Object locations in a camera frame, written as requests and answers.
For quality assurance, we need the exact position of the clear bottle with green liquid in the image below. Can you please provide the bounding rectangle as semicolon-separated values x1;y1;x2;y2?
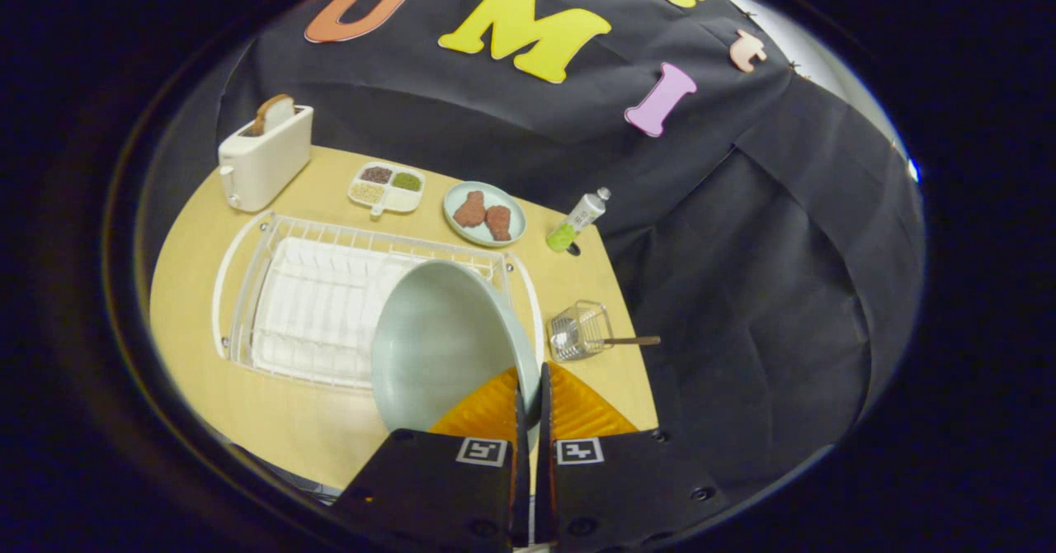
545;187;612;253

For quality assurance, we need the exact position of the black backdrop cloth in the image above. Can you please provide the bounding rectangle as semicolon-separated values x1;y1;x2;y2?
136;0;925;504

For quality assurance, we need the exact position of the white toaster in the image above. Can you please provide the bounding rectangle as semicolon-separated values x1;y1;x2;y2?
218;105;314;213

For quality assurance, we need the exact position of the wooden handled spoon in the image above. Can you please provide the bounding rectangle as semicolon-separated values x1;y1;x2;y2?
551;330;662;352

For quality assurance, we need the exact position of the large pale green plate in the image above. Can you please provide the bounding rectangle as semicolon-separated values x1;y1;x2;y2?
371;258;541;455

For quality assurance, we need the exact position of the white sectioned condiment tray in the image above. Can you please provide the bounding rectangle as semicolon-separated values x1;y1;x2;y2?
347;162;427;219

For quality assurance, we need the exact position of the small pale green plate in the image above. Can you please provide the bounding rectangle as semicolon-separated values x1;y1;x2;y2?
443;182;527;248

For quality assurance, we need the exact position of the small wire basket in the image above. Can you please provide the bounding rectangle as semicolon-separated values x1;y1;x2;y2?
548;300;614;362

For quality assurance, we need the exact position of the toasted bread slice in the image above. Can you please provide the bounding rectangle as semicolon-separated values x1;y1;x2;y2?
250;94;295;136

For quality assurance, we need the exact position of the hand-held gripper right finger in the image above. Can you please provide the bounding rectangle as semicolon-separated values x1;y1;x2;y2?
535;362;727;550

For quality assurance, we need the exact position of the white wire dish rack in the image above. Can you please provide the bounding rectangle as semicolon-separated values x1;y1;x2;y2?
211;210;545;393

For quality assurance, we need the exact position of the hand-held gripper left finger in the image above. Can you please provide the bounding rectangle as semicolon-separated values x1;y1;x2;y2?
330;366;530;550

